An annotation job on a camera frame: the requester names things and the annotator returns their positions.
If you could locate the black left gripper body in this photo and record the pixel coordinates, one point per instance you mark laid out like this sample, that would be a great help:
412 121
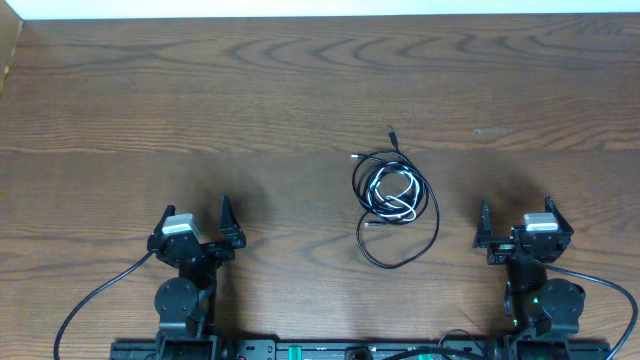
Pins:
217 256

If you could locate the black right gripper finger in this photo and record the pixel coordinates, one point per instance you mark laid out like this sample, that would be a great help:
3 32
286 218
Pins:
550 207
484 236

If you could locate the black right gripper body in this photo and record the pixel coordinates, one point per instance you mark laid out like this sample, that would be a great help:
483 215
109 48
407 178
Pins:
502 249

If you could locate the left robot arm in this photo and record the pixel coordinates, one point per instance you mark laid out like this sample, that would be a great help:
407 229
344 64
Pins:
186 303

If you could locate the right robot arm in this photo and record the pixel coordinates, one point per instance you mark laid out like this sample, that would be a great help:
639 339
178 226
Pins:
545 311

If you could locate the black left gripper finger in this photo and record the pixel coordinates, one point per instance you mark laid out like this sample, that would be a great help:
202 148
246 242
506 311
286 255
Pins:
230 227
168 212

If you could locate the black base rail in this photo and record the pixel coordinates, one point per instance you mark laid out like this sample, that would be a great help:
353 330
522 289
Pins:
268 349

